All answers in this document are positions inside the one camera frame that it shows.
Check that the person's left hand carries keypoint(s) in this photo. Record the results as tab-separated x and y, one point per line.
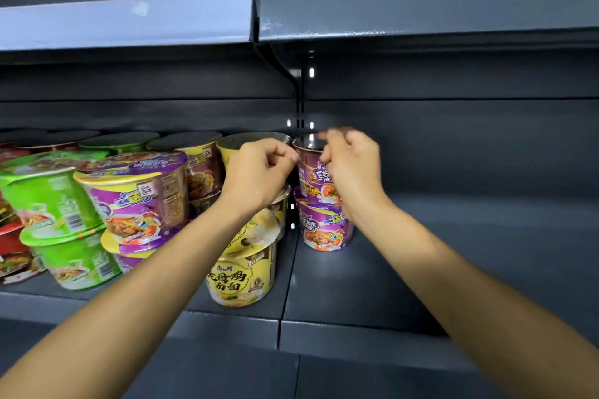
257	174

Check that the person's right hand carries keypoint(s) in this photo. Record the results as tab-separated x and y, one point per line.
358	174

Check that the purple cup noodle bowl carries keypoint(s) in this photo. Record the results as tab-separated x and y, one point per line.
311	174
135	197
323	230
126	253
201	169
203	204

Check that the dark metal store shelving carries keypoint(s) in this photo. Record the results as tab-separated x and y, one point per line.
468	155

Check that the green cup noodle bowl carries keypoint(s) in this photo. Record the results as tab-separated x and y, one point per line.
117	140
75	263
47	197

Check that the person's left forearm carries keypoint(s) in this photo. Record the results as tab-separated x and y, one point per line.
121	310

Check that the person's right forearm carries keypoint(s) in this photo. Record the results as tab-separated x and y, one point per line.
477	310

